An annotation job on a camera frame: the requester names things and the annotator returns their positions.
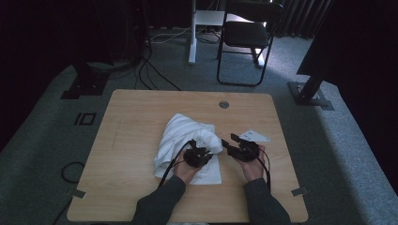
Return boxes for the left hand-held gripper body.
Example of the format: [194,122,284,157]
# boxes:
[182,147,214,169]

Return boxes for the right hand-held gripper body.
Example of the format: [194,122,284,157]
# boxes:
[226,129,271,163]

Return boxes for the white cloth garment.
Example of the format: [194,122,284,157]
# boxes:
[153,112,224,186]

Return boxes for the person's left hand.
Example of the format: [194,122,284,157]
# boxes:
[172,156,202,186]

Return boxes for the person's right hand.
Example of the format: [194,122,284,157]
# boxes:
[238,144,267,183]

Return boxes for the grey tape piece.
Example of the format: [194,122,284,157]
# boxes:
[65,187,87,200]
[290,187,309,198]

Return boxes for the black stand base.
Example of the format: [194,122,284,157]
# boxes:
[288,73,335,112]
[60,60,111,100]

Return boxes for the black folding chair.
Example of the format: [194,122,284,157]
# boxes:
[216,0,284,88]

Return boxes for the dark curtain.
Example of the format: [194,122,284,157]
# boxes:
[275,0,333,39]

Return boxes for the left hand-held gripper cable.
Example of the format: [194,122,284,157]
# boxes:
[158,140,192,188]

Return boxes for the hand-held gripper cable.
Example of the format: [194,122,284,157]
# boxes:
[158,140,192,188]
[257,148,272,192]

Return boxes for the right hand-held gripper cable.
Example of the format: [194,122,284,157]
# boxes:
[257,148,272,192]

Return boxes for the light floor cables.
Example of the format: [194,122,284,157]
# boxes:
[149,27,192,45]

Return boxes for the black looped floor cable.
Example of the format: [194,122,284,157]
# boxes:
[60,161,86,184]

